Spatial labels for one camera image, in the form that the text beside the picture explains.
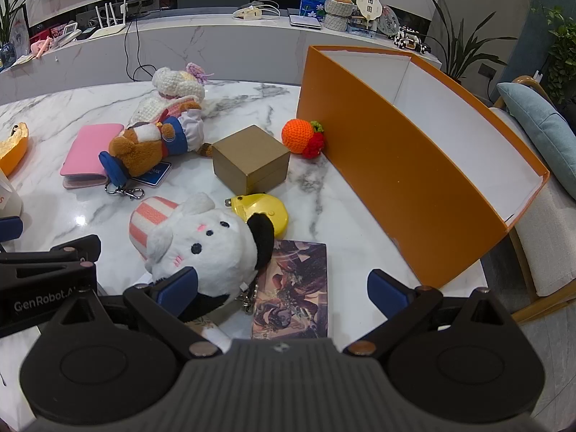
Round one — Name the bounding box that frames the white seat cushion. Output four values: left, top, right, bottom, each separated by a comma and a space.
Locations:
513, 184, 576, 298

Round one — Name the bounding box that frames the brown cardboard box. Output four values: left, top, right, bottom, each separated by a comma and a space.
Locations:
211, 125, 291, 195

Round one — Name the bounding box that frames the brown plush bear blue outfit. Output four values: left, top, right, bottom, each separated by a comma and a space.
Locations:
98, 109, 214, 187

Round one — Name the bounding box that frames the small white device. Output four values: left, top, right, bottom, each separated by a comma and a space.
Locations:
58, 24, 82, 46

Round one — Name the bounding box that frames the white power strip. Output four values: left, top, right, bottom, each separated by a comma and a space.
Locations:
233, 4, 280, 21

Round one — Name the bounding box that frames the silver laptop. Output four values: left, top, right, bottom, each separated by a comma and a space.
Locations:
289, 14, 322, 30

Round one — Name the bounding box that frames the crochet orange fruit toy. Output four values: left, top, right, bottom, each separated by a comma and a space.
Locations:
281, 118, 325, 159

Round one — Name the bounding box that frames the wooden armchair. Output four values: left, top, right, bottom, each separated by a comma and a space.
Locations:
490, 76, 576, 325

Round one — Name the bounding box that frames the potted plant blue vase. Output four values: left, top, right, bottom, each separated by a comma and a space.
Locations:
0, 0, 32, 70

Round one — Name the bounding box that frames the large orange storage box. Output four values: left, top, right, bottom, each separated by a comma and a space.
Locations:
296, 45, 550, 289

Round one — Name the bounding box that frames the orange peel-shaped bowl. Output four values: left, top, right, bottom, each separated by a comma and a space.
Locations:
0, 122, 29, 176

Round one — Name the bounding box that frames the metal keychain clip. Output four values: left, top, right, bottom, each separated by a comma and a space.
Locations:
105, 182, 145, 200

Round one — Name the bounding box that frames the blue tag card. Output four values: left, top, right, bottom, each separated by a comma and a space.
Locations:
130, 161, 172, 187

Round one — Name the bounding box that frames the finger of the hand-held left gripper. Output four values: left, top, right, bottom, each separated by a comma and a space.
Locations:
0, 234, 102, 280
0, 216, 24, 244

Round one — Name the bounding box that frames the tall white paper box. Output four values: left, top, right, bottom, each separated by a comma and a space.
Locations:
0, 168, 23, 219

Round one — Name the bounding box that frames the white plush bunny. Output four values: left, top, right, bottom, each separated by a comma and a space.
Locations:
129, 193, 275, 322

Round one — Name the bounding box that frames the pink wallet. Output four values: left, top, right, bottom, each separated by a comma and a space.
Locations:
60, 123, 126, 190

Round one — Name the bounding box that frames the black cable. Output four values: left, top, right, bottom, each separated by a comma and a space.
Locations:
123, 20, 156, 82

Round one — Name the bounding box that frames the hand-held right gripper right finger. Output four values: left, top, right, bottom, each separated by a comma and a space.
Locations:
343, 269, 518, 360

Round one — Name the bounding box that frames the leafy green plant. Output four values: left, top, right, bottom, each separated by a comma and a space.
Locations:
517, 0, 576, 104

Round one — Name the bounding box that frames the white router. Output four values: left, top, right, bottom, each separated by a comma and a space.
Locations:
94, 2, 129, 37

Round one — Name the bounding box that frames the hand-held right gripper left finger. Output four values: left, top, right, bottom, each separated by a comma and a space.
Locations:
42, 267, 226, 361

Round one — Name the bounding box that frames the small blue box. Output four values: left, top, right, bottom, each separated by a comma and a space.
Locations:
348, 18, 376, 37

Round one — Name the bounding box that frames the light blue cushion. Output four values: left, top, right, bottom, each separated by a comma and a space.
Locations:
496, 82, 576, 199

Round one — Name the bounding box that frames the round paper fan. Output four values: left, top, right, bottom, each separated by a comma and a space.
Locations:
355, 0, 385, 25

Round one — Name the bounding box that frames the white marble media console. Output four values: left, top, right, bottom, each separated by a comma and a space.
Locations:
0, 9, 444, 104

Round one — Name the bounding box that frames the illustrated card box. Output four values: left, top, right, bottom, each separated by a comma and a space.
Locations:
252, 240, 328, 339

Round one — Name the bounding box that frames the white crochet bunny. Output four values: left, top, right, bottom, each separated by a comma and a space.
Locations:
130, 62, 211, 127

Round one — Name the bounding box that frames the black white checkered toy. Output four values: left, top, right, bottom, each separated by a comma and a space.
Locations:
393, 27, 433, 53

